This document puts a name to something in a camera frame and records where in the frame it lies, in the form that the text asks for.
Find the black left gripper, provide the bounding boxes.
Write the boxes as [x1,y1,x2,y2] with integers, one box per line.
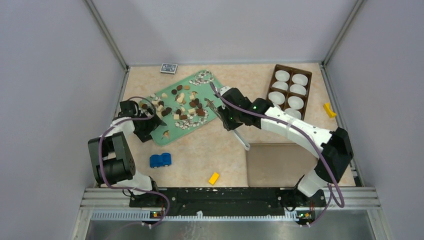
[133,106,166,142]

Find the metal tweezers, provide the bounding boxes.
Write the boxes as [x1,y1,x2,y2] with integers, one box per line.
[204,97,251,151]

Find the green plastic tray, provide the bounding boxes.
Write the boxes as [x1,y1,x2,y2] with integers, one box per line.
[149,69,223,146]

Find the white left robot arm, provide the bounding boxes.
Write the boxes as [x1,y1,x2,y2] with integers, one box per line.
[87,97,170,207]

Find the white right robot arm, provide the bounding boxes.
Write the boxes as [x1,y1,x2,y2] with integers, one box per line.
[211,84,354,206]

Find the brown chocolate box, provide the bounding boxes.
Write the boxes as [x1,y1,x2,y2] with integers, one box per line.
[266,64,312,120]

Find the blue toy car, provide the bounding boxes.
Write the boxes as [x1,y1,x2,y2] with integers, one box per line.
[149,152,172,169]

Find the white cup lower left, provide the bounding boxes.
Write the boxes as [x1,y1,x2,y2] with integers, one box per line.
[268,91,286,105]

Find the white cup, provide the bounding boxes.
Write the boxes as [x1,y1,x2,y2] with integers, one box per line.
[292,73,309,86]
[289,84,307,96]
[268,91,286,105]
[284,108,302,120]
[287,96,305,110]
[274,70,291,82]

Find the tan box lid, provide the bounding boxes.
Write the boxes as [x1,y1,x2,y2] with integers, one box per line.
[246,143,318,188]

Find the yellow block front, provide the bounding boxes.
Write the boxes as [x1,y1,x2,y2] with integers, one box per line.
[208,172,220,186]

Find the yellow block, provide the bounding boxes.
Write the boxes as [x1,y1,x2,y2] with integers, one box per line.
[323,102,337,119]
[208,172,220,186]

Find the white cup bottom right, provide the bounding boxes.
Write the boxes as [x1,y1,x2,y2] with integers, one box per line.
[284,108,302,120]

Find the playing card deck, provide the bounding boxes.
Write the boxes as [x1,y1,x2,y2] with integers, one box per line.
[159,63,178,75]

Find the white cup lower right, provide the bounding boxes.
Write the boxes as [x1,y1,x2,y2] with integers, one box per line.
[287,96,305,110]

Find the white cup top left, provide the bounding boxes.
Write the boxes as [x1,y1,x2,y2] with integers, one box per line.
[274,70,291,82]

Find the white cup middle right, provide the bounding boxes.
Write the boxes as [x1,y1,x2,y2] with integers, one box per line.
[289,84,307,96]

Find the white cup top right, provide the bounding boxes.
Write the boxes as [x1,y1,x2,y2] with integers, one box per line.
[292,73,309,86]

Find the yellow block right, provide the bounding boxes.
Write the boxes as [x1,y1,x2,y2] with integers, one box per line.
[323,102,337,119]

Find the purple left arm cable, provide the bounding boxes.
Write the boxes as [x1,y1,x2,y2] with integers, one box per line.
[97,96,171,229]

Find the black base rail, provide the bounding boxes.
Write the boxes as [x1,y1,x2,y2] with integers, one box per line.
[129,187,327,217]

